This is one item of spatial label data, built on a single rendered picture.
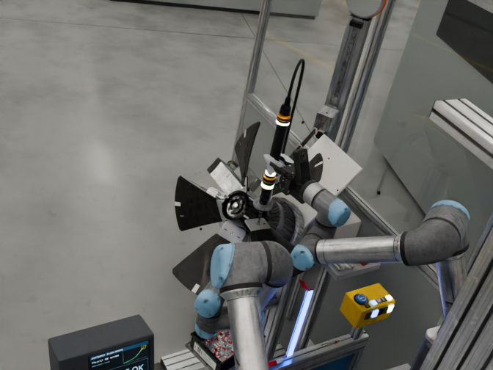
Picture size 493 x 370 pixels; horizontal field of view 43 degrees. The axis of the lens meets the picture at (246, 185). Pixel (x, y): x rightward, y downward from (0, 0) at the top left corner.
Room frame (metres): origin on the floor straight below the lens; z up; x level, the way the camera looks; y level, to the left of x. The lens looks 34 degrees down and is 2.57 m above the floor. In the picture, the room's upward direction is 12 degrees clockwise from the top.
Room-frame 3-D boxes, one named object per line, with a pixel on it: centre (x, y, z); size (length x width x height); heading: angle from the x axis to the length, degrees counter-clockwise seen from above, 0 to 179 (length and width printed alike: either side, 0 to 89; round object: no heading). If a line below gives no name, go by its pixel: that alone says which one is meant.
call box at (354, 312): (1.68, -0.52, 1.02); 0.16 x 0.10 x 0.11; 126
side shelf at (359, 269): (2.22, -0.45, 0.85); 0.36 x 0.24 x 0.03; 36
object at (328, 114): (2.39, -0.27, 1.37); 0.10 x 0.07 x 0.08; 161
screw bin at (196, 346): (1.54, -0.05, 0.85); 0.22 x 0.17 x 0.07; 141
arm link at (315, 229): (1.59, -0.27, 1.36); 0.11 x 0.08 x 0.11; 157
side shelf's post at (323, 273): (2.22, -0.45, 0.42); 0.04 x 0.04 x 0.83; 36
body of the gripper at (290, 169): (1.71, -0.16, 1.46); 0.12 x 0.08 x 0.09; 46
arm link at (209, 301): (1.40, 0.03, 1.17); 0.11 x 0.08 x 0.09; 163
